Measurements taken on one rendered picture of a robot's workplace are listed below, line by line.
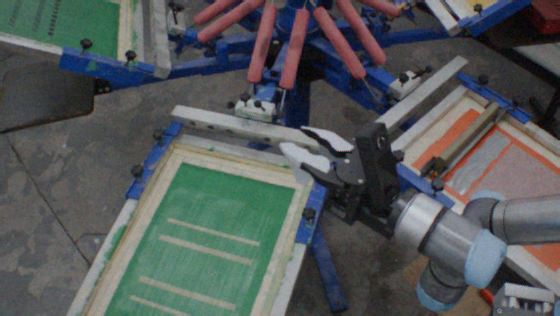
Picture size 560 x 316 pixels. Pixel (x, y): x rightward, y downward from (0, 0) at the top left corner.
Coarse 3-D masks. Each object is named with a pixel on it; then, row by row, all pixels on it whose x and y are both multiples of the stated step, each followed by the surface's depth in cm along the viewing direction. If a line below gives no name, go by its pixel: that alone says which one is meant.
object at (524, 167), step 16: (464, 128) 176; (496, 128) 176; (480, 144) 171; (512, 144) 171; (496, 160) 166; (512, 160) 166; (528, 160) 166; (544, 160) 166; (512, 176) 161; (528, 176) 161; (544, 176) 161; (528, 192) 157; (544, 192) 157
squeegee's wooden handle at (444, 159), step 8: (496, 104) 169; (488, 112) 167; (496, 112) 171; (480, 120) 164; (488, 120) 168; (472, 128) 162; (480, 128) 165; (464, 136) 159; (472, 136) 163; (456, 144) 157; (464, 144) 160; (448, 152) 155; (456, 152) 158; (440, 160) 154; (448, 160) 155; (440, 168) 156
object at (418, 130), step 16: (448, 96) 182; (464, 96) 186; (480, 96) 182; (432, 112) 176; (416, 128) 171; (528, 128) 172; (400, 144) 166; (544, 144) 170; (512, 256) 138; (528, 272) 134; (544, 272) 134; (544, 288) 132
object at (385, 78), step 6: (372, 72) 182; (378, 72) 182; (384, 72) 182; (372, 78) 182; (378, 78) 180; (384, 78) 180; (390, 78) 180; (372, 84) 184; (378, 84) 181; (384, 84) 179
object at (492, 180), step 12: (432, 144) 171; (444, 144) 171; (420, 156) 167; (468, 156) 167; (420, 168) 164; (456, 168) 164; (492, 168) 164; (444, 180) 161; (480, 180) 160; (492, 180) 160; (504, 180) 160; (456, 192) 157; (468, 192) 157; (504, 192) 157; (516, 192) 157; (540, 252) 142; (552, 252) 142; (552, 264) 139
